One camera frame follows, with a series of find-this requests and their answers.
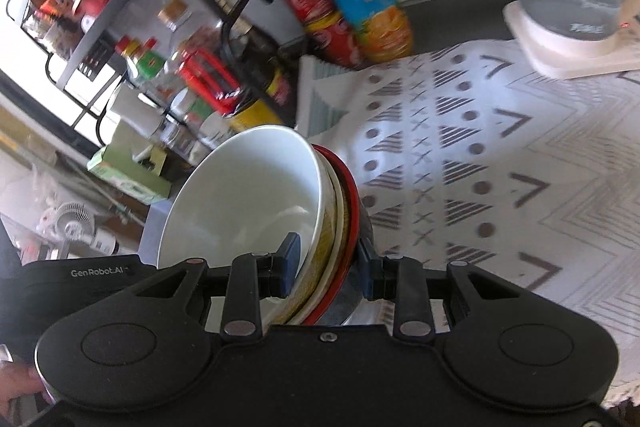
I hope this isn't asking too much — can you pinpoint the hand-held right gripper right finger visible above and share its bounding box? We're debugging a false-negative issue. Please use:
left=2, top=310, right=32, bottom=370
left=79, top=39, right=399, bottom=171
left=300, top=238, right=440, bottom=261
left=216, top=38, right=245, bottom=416
left=357, top=239, right=528, bottom=342

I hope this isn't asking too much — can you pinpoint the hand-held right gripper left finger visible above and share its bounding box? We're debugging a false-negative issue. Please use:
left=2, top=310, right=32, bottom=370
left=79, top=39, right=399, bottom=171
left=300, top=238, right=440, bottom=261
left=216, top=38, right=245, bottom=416
left=134, top=232, right=302, bottom=339

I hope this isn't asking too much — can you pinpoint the stainless steel bowl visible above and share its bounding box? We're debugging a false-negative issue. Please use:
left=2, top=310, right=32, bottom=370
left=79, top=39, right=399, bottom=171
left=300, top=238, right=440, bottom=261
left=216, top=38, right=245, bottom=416
left=317, top=202, right=375, bottom=328

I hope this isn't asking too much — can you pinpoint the yellow patterned bowl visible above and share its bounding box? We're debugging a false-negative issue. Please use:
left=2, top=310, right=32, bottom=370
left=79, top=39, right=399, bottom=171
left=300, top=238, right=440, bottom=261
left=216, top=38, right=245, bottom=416
left=287, top=147, right=341, bottom=325

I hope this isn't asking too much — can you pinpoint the thin white bowl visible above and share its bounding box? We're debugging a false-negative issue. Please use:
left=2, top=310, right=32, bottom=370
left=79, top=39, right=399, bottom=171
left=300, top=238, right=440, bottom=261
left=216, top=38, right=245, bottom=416
left=300, top=152, right=351, bottom=324

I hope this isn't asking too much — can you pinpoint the red rimmed bowl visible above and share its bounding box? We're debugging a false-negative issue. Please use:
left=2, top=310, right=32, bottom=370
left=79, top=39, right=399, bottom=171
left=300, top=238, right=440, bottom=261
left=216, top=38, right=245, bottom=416
left=310, top=144, right=362, bottom=326

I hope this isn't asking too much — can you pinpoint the white ceramic bowl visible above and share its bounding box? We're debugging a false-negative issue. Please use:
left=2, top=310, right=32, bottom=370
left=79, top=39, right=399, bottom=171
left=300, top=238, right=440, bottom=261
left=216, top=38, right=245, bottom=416
left=156, top=124, right=332, bottom=325

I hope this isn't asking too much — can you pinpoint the person's left hand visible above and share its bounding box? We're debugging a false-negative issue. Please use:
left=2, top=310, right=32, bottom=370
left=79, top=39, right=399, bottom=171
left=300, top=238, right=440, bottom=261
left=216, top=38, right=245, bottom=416
left=0, top=357, right=48, bottom=408

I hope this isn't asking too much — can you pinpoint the small white fan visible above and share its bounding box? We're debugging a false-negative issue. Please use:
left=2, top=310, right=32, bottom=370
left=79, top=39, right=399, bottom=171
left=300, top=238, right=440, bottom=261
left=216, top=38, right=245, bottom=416
left=42, top=202, right=119, bottom=258

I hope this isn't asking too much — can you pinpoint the green carton box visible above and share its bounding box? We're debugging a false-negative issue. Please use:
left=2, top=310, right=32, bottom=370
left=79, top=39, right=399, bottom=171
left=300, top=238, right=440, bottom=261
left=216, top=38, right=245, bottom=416
left=87, top=122, right=173, bottom=206

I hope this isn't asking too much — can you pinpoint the patterned white tablecloth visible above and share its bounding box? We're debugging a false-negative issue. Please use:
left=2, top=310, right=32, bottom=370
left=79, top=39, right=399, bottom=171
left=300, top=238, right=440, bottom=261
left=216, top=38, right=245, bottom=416
left=295, top=39, right=640, bottom=408

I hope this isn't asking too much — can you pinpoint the dark soy sauce bottle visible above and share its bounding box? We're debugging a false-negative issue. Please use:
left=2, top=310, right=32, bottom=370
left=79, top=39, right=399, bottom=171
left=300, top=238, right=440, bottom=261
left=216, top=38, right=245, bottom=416
left=215, top=0, right=296, bottom=108

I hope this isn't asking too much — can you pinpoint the white jar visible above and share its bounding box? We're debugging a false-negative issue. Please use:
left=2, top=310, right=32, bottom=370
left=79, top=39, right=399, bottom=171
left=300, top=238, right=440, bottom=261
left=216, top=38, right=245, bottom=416
left=107, top=86, right=166, bottom=138

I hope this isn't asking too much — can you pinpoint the black metal shelf rack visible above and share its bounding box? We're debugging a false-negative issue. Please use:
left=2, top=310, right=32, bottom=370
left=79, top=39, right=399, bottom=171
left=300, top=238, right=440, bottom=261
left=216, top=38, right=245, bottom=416
left=20, top=0, right=281, bottom=148

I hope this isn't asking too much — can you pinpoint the red cola bottle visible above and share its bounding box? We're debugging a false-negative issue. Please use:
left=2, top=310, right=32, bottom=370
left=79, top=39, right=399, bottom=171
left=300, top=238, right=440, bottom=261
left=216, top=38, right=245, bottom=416
left=270, top=0, right=371, bottom=70

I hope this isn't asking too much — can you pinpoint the small red capped bottle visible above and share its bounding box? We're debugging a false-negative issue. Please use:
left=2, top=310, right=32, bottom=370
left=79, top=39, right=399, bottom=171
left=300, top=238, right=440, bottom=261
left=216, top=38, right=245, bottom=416
left=115, top=36, right=167, bottom=84

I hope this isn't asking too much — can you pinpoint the clear bottle with cork lid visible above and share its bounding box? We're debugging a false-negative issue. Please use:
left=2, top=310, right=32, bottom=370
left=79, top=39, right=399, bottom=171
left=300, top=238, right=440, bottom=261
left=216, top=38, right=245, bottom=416
left=156, top=0, right=195, bottom=35

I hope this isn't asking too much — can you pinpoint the cream kettle heating base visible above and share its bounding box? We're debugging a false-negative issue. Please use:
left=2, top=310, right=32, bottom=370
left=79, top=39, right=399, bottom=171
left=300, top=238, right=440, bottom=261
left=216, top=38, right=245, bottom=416
left=502, top=0, right=640, bottom=81

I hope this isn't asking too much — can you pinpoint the cooking oil bottle red handle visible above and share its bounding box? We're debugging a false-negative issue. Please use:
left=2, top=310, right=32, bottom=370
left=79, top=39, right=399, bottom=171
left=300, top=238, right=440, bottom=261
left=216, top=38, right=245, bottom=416
left=170, top=27, right=286, bottom=135

